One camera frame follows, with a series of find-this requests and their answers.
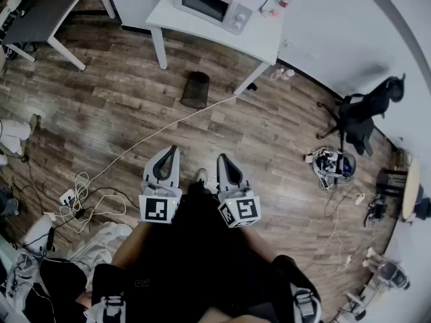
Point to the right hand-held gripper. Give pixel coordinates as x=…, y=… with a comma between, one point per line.
x=246, y=209

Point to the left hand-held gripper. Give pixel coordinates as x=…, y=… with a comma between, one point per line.
x=158, y=210

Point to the black mesh waste bin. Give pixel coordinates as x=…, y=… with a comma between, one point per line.
x=195, y=91

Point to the person's right forearm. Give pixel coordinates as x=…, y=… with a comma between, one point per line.
x=259, y=244

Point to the person's left forearm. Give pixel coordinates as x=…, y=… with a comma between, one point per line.
x=129, y=247

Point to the person's black trousers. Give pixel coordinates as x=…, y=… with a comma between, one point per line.
x=198, y=198

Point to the small black floor object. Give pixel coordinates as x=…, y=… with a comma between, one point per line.
x=252, y=87

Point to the black power adapter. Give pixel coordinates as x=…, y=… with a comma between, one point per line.
x=79, y=213

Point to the white power strip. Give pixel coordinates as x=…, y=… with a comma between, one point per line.
x=67, y=197

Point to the white and blue robot device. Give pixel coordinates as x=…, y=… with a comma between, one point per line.
x=333, y=167

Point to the person's black shirt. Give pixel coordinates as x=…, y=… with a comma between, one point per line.
x=202, y=281

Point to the clear plastic floor bottles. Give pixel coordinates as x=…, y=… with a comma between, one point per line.
x=283, y=74

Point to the white handheld device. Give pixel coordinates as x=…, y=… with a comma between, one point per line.
x=37, y=231

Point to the black office chair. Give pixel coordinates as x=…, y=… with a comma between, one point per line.
x=362, y=119

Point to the white table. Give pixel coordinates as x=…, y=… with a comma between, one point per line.
x=259, y=35

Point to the small black floor device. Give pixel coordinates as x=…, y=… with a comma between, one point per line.
x=376, y=210

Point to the black bag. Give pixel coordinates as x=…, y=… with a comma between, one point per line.
x=62, y=284

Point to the white microwave oven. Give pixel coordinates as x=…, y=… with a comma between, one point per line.
x=205, y=3

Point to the round wooden table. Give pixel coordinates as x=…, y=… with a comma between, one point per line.
x=411, y=190

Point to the white floor appliance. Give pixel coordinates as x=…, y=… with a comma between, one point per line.
x=390, y=274

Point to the dark-topped white-framed table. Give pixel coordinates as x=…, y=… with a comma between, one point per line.
x=37, y=19

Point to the black frame stool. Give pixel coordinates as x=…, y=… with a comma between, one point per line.
x=390, y=182

